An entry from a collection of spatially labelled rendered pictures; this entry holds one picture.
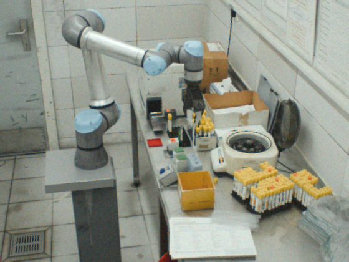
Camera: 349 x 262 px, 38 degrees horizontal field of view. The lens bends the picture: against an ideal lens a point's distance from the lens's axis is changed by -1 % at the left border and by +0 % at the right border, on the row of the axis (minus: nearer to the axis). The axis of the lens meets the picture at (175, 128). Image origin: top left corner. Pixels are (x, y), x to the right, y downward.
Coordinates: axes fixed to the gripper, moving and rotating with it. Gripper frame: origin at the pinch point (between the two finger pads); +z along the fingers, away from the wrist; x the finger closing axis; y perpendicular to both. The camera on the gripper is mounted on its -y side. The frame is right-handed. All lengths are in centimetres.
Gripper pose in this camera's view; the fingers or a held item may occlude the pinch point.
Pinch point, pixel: (193, 125)
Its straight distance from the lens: 216.6
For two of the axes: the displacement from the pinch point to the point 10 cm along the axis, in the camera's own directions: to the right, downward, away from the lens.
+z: 0.0, 8.8, 4.7
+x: -9.7, 1.0, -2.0
